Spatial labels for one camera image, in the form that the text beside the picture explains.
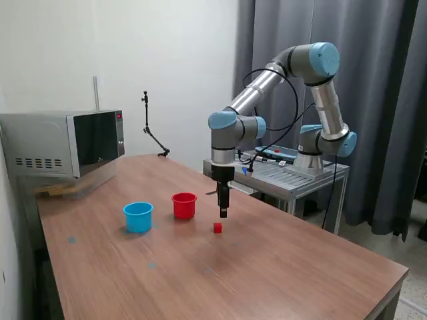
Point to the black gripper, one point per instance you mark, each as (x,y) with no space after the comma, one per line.
(223,173)

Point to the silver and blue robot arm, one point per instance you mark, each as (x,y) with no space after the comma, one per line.
(257,90)

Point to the thin brown metal strip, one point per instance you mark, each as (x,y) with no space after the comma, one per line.
(211,192)

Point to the red wooden cube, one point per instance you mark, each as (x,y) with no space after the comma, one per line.
(217,228)

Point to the red plastic cup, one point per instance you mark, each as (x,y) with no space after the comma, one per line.
(184,208)

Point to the grey metal side table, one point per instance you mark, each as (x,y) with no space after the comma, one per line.
(283,176)

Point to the small white code tag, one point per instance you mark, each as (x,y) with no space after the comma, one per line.
(282,163)

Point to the blue teach pendant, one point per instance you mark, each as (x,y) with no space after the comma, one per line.
(283,153)

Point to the blue plastic cup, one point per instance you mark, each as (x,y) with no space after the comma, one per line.
(138,220)

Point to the wooden blocks stack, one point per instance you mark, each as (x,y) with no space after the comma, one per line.
(53,191)

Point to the silver microwave oven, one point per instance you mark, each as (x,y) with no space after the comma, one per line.
(43,140)

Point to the grey curtain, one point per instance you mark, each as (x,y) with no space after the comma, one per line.
(383,100)

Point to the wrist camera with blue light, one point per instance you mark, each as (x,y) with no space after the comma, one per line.
(245,168)

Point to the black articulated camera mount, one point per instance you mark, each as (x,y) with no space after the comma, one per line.
(147,113)

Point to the white wall pipe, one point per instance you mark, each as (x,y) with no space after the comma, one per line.
(96,93)

